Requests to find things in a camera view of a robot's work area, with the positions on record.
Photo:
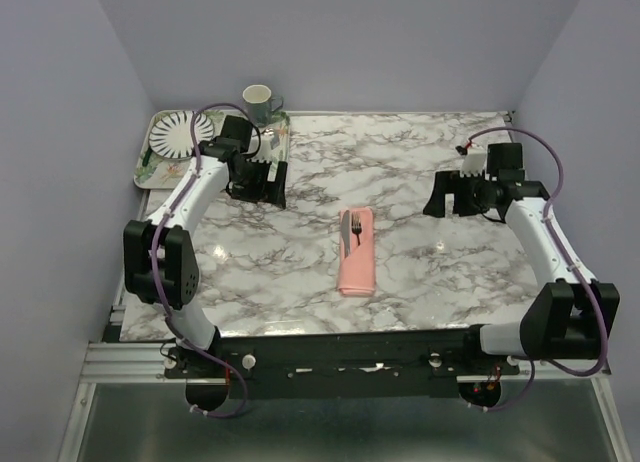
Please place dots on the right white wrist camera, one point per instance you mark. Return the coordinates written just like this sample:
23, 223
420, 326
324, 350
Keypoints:
474, 160

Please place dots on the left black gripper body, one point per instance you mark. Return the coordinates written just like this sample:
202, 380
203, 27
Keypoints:
251, 184

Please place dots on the aluminium rail frame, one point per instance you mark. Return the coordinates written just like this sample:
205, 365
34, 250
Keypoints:
126, 410

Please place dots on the silver table knife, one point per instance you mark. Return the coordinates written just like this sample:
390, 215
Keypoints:
345, 233

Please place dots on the black silver fork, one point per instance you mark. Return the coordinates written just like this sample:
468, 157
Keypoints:
356, 226

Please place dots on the pink cloth napkin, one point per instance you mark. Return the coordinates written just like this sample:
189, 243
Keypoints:
357, 272

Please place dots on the leaf pattern serving tray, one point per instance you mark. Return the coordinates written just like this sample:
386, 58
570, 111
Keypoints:
153, 172

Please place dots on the striped white plate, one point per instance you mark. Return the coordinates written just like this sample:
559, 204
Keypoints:
170, 136

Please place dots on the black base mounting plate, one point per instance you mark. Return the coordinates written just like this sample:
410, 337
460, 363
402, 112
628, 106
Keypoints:
353, 365

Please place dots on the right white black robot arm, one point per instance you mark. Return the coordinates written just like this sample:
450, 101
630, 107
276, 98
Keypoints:
572, 315

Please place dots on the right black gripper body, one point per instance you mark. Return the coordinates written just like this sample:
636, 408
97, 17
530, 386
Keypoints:
471, 195

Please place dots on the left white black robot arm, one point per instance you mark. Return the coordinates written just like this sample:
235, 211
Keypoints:
160, 264

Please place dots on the green ceramic mug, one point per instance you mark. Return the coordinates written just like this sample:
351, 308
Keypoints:
261, 104

